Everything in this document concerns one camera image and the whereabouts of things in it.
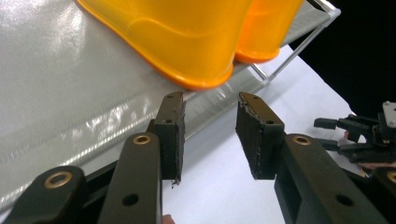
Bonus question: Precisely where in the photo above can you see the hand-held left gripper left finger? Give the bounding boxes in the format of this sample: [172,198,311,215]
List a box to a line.
[146,91,187,188]

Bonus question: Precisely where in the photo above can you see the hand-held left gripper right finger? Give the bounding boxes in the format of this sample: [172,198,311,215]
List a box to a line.
[235,91,286,181]

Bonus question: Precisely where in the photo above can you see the yellow rain boot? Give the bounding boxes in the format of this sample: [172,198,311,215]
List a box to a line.
[233,0,305,65]
[76,0,254,91]

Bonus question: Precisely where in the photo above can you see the metal shoe rack grey shelves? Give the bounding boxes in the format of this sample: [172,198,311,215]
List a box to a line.
[0,0,342,214]

